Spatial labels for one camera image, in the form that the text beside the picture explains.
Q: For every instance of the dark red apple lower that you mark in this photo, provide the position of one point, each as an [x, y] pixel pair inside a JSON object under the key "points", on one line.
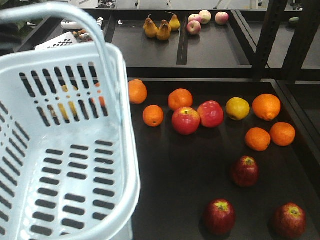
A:
{"points": [[219, 216]]}

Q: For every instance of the yellow orange fruit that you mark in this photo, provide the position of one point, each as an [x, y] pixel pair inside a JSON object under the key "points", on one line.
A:
{"points": [[237, 108]]}

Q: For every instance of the small orange right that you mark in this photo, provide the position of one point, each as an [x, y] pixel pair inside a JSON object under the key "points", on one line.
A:
{"points": [[282, 134]]}

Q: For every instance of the large navel orange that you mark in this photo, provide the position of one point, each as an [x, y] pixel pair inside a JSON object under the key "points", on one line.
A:
{"points": [[266, 106]]}

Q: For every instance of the white controller device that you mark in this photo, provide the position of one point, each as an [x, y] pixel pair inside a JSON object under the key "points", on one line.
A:
{"points": [[70, 25]]}

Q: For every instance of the dark red apple upper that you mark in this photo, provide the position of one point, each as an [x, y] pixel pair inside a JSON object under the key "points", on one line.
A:
{"points": [[245, 172]]}

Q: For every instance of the pink peach apple two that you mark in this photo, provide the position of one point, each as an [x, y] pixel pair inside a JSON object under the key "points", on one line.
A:
{"points": [[195, 17]]}

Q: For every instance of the yellow apple back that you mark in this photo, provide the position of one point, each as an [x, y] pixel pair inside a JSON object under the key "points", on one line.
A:
{"points": [[67, 89]]}

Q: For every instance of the pink peach apple three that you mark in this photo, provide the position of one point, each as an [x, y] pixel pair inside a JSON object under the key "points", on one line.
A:
{"points": [[221, 18]]}

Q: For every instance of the orange at basket edge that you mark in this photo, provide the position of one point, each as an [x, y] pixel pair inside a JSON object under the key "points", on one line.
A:
{"points": [[137, 91]]}

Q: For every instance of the yellow apple front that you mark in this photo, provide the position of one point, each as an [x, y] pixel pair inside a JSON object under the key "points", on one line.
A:
{"points": [[67, 110]]}

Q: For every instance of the pink peach apple one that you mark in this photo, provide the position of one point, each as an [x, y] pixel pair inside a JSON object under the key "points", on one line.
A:
{"points": [[193, 27]]}

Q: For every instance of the brown pear one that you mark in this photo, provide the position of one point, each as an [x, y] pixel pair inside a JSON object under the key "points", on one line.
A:
{"points": [[151, 30]]}

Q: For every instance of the pink red apple left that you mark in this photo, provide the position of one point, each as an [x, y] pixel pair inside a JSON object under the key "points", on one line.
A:
{"points": [[185, 120]]}

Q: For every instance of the large orange back left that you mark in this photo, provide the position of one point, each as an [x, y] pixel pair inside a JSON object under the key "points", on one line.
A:
{"points": [[180, 98]]}

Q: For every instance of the pink red apple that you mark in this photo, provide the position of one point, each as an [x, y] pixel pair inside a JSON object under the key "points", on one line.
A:
{"points": [[185, 120], [211, 114]]}

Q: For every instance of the cherry tomato bunch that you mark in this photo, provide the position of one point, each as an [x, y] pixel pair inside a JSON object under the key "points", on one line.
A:
{"points": [[82, 36]]}

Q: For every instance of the black wooden display stand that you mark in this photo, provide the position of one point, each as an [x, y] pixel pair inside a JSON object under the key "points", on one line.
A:
{"points": [[179, 174]]}

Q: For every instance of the brown pear two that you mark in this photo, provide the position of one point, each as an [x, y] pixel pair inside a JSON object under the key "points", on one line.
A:
{"points": [[164, 32]]}

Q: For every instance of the dark red apple edge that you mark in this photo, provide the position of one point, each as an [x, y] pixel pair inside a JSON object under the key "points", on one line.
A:
{"points": [[289, 221]]}

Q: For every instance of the small orange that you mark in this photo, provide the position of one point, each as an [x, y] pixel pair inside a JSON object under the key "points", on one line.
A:
{"points": [[257, 139], [282, 134], [153, 115]]}

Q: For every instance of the small orange far left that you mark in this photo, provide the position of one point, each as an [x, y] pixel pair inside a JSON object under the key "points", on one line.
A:
{"points": [[153, 115]]}

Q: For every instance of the brown pear three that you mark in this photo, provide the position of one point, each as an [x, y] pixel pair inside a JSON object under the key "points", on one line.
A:
{"points": [[147, 20]]}

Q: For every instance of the green avocado one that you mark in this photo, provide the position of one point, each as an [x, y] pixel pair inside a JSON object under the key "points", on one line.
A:
{"points": [[293, 20]]}

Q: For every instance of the dark red apple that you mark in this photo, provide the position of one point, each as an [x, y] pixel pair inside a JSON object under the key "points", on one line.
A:
{"points": [[219, 216], [245, 172]]}

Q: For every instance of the pink red apple right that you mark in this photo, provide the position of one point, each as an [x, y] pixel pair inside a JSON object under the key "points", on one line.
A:
{"points": [[211, 114]]}

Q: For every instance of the light blue plastic basket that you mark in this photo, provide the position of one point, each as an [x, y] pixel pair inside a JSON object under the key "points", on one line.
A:
{"points": [[66, 180]]}

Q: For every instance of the checkerboard calibration board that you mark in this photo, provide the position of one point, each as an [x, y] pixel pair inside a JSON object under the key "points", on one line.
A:
{"points": [[65, 39]]}

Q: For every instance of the yellow apple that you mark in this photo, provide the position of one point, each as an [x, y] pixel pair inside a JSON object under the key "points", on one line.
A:
{"points": [[67, 110], [67, 89]]}

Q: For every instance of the brown pear four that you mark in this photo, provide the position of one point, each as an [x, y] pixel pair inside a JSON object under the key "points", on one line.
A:
{"points": [[174, 22]]}

